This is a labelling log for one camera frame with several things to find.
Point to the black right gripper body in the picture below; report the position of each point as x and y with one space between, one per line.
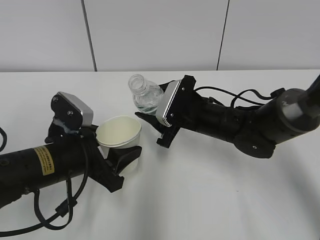
193 112

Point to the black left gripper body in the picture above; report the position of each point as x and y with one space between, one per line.
77 152

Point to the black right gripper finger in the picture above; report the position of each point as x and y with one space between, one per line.
152 120
168 87

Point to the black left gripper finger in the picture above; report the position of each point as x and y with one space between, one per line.
124 160

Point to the clear green-label water bottle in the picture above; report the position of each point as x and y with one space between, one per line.
146 94

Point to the white paper cup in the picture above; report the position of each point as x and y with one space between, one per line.
119 132

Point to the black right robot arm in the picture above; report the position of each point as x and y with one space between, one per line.
254 130

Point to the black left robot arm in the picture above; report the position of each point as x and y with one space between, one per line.
24 171

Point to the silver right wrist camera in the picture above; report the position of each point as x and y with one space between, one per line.
163 110

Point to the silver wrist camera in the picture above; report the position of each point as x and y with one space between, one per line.
70 112
163 110

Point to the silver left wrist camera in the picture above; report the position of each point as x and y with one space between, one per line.
70 112

